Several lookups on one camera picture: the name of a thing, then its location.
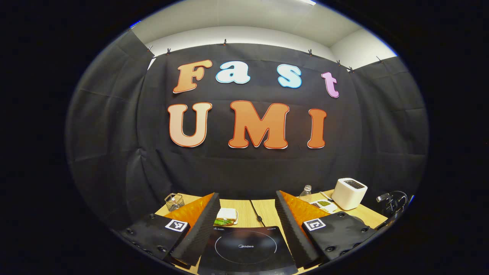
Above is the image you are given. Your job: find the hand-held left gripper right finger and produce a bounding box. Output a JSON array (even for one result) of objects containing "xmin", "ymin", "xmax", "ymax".
[{"xmin": 275, "ymin": 190, "xmax": 379, "ymax": 269}]

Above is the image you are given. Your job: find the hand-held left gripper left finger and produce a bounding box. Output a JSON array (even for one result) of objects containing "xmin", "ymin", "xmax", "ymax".
[{"xmin": 118, "ymin": 192, "xmax": 221, "ymax": 267}]

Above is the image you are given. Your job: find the black induction cooktop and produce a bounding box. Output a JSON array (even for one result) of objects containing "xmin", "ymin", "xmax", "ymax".
[{"xmin": 197, "ymin": 226, "xmax": 299, "ymax": 275}]

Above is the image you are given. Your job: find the sandwich with lettuce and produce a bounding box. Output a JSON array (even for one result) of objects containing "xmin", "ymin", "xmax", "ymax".
[{"xmin": 215, "ymin": 207, "xmax": 238, "ymax": 226}]

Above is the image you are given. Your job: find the white divided plate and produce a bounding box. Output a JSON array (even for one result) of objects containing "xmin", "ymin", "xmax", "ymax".
[{"xmin": 310, "ymin": 199, "xmax": 338, "ymax": 214}]

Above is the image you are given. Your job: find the white toaster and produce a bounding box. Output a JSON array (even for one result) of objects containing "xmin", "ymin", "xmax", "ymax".
[{"xmin": 331, "ymin": 178, "xmax": 368, "ymax": 211}]

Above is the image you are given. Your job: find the row of black cloth clips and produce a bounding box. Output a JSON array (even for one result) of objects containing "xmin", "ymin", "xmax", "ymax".
[{"xmin": 147, "ymin": 38, "xmax": 383, "ymax": 74}]

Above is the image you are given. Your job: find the metal wire basket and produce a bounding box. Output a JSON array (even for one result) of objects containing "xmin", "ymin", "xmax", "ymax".
[{"xmin": 164, "ymin": 193, "xmax": 185, "ymax": 212}]

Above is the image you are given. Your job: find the black cooktop power cable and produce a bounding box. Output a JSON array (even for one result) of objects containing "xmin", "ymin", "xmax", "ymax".
[{"xmin": 250, "ymin": 199, "xmax": 266, "ymax": 228}]

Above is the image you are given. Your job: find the black cabled device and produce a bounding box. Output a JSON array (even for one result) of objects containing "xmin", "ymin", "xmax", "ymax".
[{"xmin": 376, "ymin": 190, "xmax": 409, "ymax": 216}]

